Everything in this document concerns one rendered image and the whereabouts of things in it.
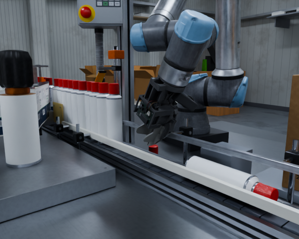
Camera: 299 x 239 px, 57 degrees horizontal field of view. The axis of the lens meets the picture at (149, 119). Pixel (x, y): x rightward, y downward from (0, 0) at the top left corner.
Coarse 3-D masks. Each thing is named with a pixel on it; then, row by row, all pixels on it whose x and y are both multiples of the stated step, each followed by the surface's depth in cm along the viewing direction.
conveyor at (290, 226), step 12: (72, 132) 110; (96, 144) 93; (132, 156) 80; (156, 168) 71; (180, 180) 64; (192, 180) 64; (204, 192) 58; (216, 192) 58; (240, 204) 53; (264, 216) 48; (276, 216) 48; (288, 228) 45
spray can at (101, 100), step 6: (102, 84) 90; (102, 90) 91; (108, 90) 92; (96, 96) 92; (102, 96) 90; (96, 102) 92; (102, 102) 91; (96, 108) 93; (102, 108) 91; (102, 114) 91; (102, 120) 92; (102, 126) 92; (102, 132) 93
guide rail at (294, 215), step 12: (84, 132) 99; (108, 144) 87; (120, 144) 81; (144, 156) 72; (156, 156) 70; (168, 168) 66; (180, 168) 62; (204, 180) 57; (216, 180) 55; (228, 192) 53; (240, 192) 51; (252, 192) 50; (252, 204) 49; (264, 204) 47; (276, 204) 46; (288, 216) 44
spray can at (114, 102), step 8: (112, 88) 87; (112, 96) 87; (120, 96) 89; (112, 104) 87; (120, 104) 88; (112, 112) 88; (120, 112) 89; (112, 120) 88; (120, 120) 89; (112, 128) 89; (120, 128) 90; (112, 136) 89; (120, 136) 90
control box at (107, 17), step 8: (80, 0) 98; (88, 0) 98; (80, 8) 98; (96, 8) 99; (104, 8) 99; (112, 8) 99; (120, 8) 100; (80, 16) 99; (96, 16) 99; (104, 16) 100; (112, 16) 100; (120, 16) 100; (80, 24) 100; (88, 24) 100; (96, 24) 101; (104, 24) 101; (112, 24) 101; (120, 24) 101
